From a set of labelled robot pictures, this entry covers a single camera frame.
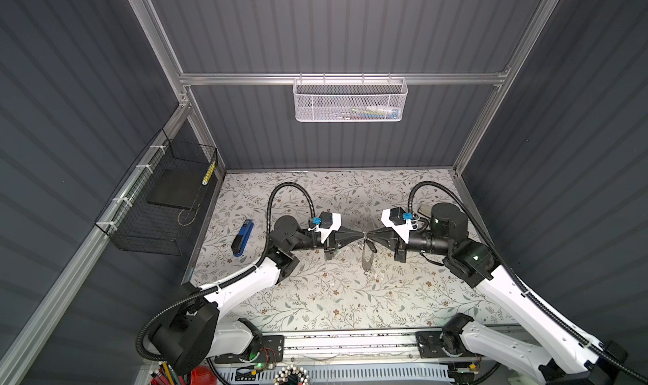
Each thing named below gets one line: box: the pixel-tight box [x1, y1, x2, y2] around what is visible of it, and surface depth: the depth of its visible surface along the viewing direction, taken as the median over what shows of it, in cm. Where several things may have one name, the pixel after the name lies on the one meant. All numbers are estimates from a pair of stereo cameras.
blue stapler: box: [231, 218, 254, 258], surface depth 95 cm
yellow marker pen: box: [201, 161, 216, 186], surface depth 83 cm
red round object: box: [189, 364, 219, 385], surface depth 70 cm
